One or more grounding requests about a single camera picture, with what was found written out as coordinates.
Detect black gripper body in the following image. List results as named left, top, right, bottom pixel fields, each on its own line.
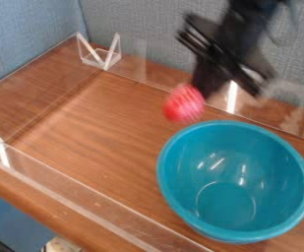
left=178, top=13, right=275, bottom=97

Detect red toy strawberry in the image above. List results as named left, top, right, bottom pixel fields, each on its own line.
left=162, top=84, right=203, bottom=123

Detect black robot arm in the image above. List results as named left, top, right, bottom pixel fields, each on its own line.
left=178, top=0, right=298, bottom=98

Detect blue plastic bowl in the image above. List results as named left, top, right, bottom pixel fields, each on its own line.
left=156, top=120, right=304, bottom=244

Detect clear acrylic back barrier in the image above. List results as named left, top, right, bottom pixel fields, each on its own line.
left=73, top=31, right=304, bottom=144

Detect clear acrylic barrier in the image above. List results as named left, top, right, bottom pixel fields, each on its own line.
left=73, top=31, right=304, bottom=144
left=0, top=138, right=211, bottom=252

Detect clear acrylic front barrier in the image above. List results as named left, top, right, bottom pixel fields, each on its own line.
left=0, top=138, right=211, bottom=252

